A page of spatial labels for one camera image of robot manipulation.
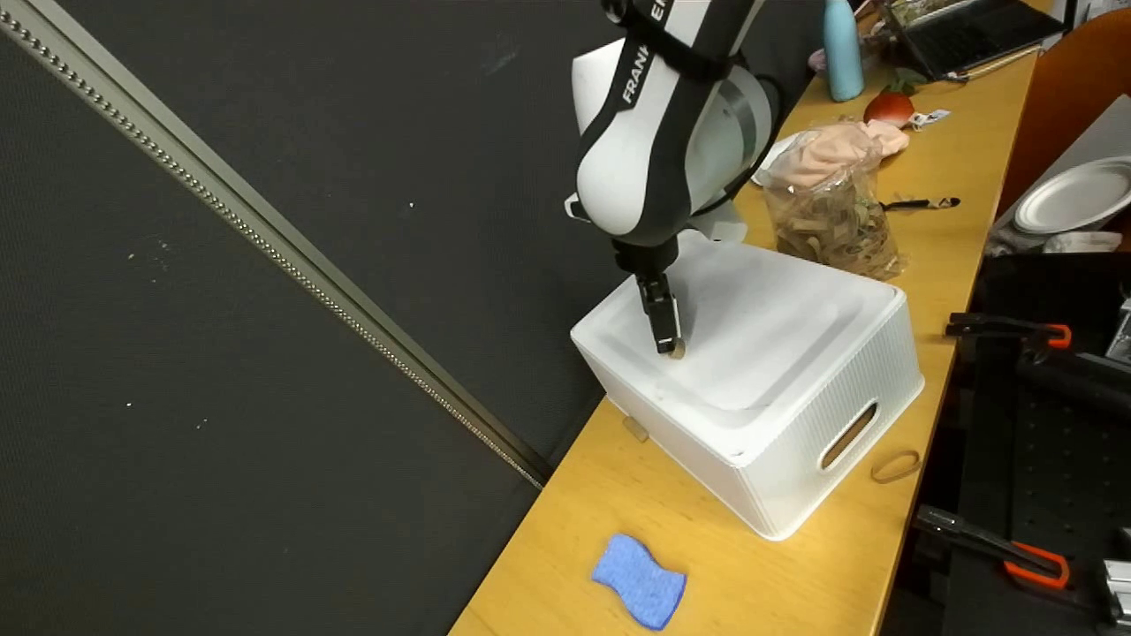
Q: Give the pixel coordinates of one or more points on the white flat lid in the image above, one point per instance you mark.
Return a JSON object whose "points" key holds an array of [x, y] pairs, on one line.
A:
{"points": [[1082, 240]]}

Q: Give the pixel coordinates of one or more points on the black orange bar clamp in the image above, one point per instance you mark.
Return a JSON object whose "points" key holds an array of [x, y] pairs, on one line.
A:
{"points": [[978, 543], [1003, 328]]}

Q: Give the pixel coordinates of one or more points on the grey metal rail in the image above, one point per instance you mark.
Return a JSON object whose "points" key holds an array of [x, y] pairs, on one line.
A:
{"points": [[269, 231]]}

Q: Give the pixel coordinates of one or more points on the clear bag of snacks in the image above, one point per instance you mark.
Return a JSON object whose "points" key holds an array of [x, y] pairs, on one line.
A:
{"points": [[832, 224]]}

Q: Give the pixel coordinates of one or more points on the black spoon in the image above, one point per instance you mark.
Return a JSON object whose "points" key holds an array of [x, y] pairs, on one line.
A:
{"points": [[921, 202]]}

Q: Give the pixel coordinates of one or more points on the black perforated table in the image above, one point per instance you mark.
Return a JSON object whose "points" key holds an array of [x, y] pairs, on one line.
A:
{"points": [[1037, 471]]}

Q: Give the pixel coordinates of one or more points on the white metal bracket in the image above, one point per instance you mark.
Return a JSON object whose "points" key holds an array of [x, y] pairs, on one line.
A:
{"points": [[1118, 589]]}

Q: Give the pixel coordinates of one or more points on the white plastic storage bin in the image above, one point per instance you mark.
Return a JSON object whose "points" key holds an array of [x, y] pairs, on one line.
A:
{"points": [[764, 390]]}

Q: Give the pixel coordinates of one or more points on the pale pink cloth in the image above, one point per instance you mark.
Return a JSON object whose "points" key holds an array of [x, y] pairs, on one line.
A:
{"points": [[851, 144]]}

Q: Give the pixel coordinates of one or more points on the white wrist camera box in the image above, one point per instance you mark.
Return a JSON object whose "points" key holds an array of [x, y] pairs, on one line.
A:
{"points": [[573, 210]]}

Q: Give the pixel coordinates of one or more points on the light blue bottle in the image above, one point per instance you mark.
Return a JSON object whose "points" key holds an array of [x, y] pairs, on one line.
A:
{"points": [[842, 59]]}

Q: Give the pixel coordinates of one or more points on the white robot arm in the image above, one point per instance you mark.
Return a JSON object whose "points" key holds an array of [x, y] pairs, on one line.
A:
{"points": [[660, 129]]}

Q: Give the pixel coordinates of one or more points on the small white tag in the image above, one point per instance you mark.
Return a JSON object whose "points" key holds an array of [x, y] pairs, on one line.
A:
{"points": [[931, 118]]}

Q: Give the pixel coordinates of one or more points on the black laptop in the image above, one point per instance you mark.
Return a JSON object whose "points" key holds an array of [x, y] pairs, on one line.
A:
{"points": [[992, 31]]}

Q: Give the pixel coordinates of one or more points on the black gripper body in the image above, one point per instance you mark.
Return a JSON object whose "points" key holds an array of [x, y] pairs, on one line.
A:
{"points": [[646, 258]]}

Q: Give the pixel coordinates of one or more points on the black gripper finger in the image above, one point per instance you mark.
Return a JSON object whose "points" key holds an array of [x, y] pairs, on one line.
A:
{"points": [[653, 308], [670, 317]]}

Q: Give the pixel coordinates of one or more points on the brown wooden board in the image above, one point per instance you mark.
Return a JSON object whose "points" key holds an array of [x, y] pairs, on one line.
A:
{"points": [[1062, 107]]}

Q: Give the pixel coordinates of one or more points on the white paper plate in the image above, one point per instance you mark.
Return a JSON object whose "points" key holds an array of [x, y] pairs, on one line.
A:
{"points": [[1074, 200]]}

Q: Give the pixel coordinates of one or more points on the blue sponge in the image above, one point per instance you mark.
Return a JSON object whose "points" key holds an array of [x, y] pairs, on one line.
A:
{"points": [[639, 584]]}

